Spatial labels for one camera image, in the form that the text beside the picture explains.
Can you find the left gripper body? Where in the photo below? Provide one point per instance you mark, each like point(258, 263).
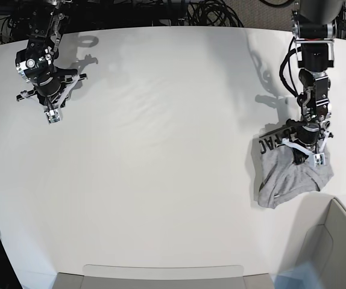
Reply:
point(308, 137)

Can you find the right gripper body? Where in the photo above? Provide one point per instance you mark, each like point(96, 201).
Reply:
point(52, 89)

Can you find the grey T-shirt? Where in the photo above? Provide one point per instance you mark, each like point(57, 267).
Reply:
point(282, 178)

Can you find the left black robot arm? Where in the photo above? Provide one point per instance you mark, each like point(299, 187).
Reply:
point(314, 31)

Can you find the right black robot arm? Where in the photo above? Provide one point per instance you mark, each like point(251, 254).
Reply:
point(35, 64)

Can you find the grey bin at right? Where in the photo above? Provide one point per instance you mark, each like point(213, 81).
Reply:
point(322, 259)

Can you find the grey bin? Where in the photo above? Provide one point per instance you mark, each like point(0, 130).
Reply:
point(99, 276)
point(322, 259)

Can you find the blue translucent object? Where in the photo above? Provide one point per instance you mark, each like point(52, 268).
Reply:
point(296, 275)

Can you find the grey bin at bottom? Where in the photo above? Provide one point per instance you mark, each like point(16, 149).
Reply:
point(99, 276)

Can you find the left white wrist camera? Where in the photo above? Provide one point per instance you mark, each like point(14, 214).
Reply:
point(319, 159)

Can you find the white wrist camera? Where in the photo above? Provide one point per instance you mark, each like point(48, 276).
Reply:
point(319, 159)
point(54, 116)

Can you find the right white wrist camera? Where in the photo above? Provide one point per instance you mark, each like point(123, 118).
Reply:
point(54, 116)

